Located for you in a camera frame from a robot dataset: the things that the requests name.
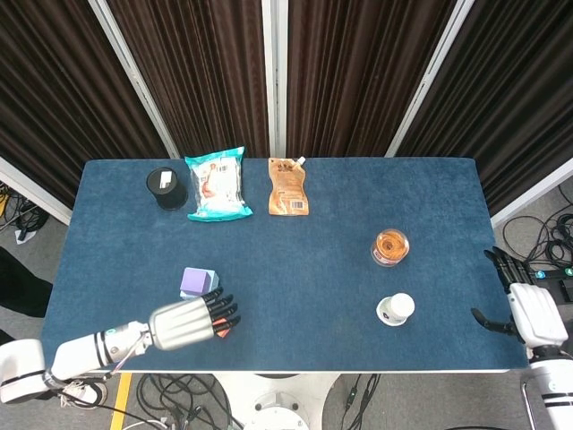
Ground orange spout pouch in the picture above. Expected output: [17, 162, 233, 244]
[267, 156, 311, 218]

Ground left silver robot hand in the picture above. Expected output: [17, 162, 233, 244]
[147, 286, 242, 352]

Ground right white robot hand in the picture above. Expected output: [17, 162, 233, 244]
[470, 245, 569, 346]

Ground teal snack bag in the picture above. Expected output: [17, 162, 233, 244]
[184, 145, 254, 222]

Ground white partition rail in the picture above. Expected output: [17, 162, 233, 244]
[0, 156, 73, 226]
[490, 159, 573, 229]

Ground white partition post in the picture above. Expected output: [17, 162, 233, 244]
[88, 0, 180, 159]
[261, 0, 288, 158]
[384, 0, 475, 158]

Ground black mesh pen holder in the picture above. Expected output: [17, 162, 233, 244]
[146, 167, 189, 211]

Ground black floor cable bundle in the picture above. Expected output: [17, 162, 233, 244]
[0, 182, 51, 239]
[133, 374, 245, 430]
[500, 183, 573, 274]

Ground black power strip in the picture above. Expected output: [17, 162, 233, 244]
[532, 265, 573, 308]

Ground clear jar of rubber bands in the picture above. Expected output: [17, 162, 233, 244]
[370, 228, 410, 268]

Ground black clothed person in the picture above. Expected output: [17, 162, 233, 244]
[0, 245, 54, 320]

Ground large light blue cube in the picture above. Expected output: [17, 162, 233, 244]
[179, 271, 221, 301]

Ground dark brown curtain panel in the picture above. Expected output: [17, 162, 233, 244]
[107, 0, 269, 159]
[0, 0, 169, 210]
[286, 0, 458, 158]
[396, 0, 573, 216]

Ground purple cube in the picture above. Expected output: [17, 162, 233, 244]
[180, 267, 215, 297]

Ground white table frame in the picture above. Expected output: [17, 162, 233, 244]
[120, 367, 512, 375]

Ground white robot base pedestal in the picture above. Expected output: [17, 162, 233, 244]
[214, 372, 341, 430]

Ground black cable with inline box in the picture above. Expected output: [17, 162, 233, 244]
[343, 374, 382, 423]

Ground blue table mat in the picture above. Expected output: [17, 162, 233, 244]
[39, 156, 528, 373]

